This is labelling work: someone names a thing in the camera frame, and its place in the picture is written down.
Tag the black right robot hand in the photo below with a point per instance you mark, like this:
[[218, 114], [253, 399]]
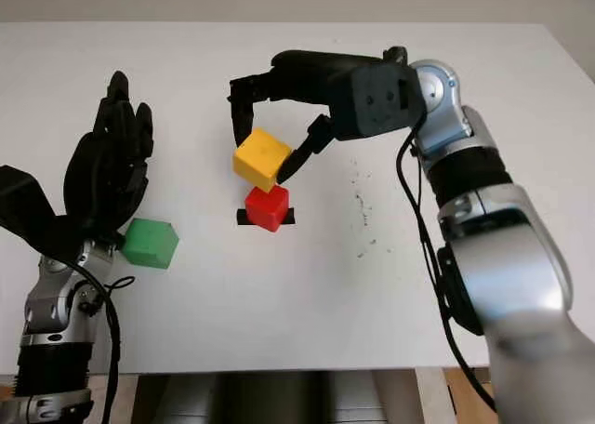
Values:
[[307, 77]]

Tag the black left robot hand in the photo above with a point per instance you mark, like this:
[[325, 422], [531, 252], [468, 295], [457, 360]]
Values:
[[102, 173]]

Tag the green cube block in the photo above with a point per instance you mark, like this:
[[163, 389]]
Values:
[[151, 245]]

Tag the yellow cube block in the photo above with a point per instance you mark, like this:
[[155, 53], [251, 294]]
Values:
[[262, 156]]

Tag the red cube block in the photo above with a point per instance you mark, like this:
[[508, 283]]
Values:
[[265, 208]]

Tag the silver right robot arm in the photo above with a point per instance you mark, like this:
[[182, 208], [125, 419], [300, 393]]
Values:
[[511, 256]]

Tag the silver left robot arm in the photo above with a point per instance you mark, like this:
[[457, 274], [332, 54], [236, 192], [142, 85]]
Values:
[[46, 312]]

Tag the black tape strip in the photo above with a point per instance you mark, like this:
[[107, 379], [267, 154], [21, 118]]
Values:
[[240, 217]]

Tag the dark grey robot torso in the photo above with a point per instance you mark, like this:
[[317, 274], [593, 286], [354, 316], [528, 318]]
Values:
[[274, 398]]

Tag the brown cardboard box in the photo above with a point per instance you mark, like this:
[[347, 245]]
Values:
[[469, 396]]

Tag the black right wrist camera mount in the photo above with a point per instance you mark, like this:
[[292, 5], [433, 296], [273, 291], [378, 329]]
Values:
[[376, 101]]

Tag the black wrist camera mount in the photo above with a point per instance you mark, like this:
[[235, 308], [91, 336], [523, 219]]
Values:
[[376, 101], [25, 205]]

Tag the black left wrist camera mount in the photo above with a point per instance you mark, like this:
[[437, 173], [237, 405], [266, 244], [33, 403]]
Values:
[[25, 205]]

